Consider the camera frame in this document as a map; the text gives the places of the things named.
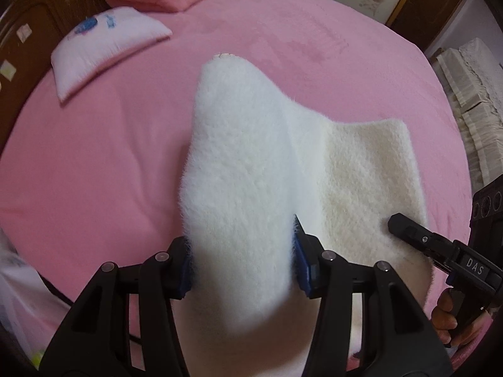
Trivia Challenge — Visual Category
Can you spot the white lace cloth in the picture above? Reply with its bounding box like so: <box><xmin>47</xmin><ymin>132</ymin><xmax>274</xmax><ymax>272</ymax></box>
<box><xmin>458</xmin><ymin>37</ymin><xmax>503</xmax><ymax>87</ymax></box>

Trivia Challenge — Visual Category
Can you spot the white plastic bag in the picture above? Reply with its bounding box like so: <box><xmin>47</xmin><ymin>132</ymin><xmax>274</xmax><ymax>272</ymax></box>
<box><xmin>0</xmin><ymin>226</ymin><xmax>75</xmax><ymax>366</ymax></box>

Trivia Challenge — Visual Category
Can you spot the black cable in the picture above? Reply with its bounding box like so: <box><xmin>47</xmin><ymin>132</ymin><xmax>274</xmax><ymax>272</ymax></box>
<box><xmin>39</xmin><ymin>277</ymin><xmax>142</xmax><ymax>344</ymax></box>

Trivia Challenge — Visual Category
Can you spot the wooden door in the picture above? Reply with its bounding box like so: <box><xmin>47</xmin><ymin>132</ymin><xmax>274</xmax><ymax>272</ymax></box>
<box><xmin>389</xmin><ymin>0</ymin><xmax>484</xmax><ymax>52</ymax></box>

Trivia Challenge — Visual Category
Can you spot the white knit cardigan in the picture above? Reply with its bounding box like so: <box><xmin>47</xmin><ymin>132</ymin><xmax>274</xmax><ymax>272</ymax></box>
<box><xmin>175</xmin><ymin>52</ymin><xmax>435</xmax><ymax>377</ymax></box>

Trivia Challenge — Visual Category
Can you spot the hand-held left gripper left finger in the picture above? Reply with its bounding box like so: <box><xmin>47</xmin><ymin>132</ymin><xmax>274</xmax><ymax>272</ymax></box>
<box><xmin>39</xmin><ymin>236</ymin><xmax>195</xmax><ymax>377</ymax></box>

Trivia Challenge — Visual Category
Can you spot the pink fleece bed blanket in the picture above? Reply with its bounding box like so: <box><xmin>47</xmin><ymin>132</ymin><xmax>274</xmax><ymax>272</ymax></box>
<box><xmin>0</xmin><ymin>0</ymin><xmax>496</xmax><ymax>377</ymax></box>

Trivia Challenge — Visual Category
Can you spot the small white printed pillow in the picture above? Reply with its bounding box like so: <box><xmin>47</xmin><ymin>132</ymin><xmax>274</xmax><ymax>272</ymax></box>
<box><xmin>51</xmin><ymin>7</ymin><xmax>171</xmax><ymax>105</ymax></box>

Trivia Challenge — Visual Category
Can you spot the wooden headboard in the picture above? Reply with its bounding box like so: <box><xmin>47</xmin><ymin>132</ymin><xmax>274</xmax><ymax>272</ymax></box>
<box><xmin>0</xmin><ymin>0</ymin><xmax>108</xmax><ymax>146</ymax></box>

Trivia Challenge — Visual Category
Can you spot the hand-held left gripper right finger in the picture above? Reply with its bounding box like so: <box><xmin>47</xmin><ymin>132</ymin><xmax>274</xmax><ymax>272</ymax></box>
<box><xmin>293</xmin><ymin>214</ymin><xmax>454</xmax><ymax>377</ymax></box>

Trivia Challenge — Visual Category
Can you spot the cream fabric-covered furniture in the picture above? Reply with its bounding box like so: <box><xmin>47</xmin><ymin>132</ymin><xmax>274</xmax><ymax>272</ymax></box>
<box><xmin>430</xmin><ymin>47</ymin><xmax>503</xmax><ymax>189</ymax></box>

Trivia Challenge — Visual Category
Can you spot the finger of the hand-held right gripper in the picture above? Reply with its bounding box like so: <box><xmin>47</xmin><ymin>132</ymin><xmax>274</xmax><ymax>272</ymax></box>
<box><xmin>388</xmin><ymin>213</ymin><xmax>456</xmax><ymax>262</ymax></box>

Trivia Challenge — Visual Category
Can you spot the person's right hand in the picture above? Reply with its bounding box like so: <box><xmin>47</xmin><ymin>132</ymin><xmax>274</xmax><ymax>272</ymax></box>
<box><xmin>431</xmin><ymin>287</ymin><xmax>460</xmax><ymax>348</ymax></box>

